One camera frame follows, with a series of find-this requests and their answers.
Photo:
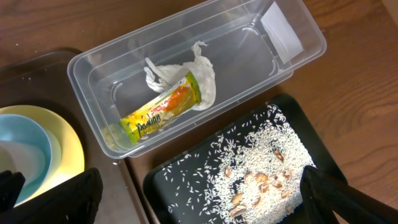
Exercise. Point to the white cup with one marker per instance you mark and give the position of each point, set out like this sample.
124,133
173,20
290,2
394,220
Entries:
24,158

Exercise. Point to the rice pile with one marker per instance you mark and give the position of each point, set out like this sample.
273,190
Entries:
261,161

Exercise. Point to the yellow plate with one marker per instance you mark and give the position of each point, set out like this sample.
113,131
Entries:
72,161

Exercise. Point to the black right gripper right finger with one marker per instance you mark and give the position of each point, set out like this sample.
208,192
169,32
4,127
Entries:
324,196

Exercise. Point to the dark brown serving tray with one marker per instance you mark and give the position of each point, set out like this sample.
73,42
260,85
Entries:
43,81

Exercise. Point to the black waste tray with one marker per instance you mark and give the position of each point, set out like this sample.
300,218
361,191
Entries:
186,186

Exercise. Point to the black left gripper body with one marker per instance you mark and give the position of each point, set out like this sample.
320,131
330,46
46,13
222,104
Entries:
10,187

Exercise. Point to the green orange snack wrapper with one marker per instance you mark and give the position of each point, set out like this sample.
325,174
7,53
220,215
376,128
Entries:
162,110

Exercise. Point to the light blue small plate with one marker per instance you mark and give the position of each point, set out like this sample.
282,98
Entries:
18,128

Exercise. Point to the clear plastic bin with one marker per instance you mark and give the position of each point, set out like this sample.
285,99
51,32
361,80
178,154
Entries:
252,45

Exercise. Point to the white napkin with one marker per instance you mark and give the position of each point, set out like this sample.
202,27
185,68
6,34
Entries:
162,77

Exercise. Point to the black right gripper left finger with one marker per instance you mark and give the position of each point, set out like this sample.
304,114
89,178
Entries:
75,201

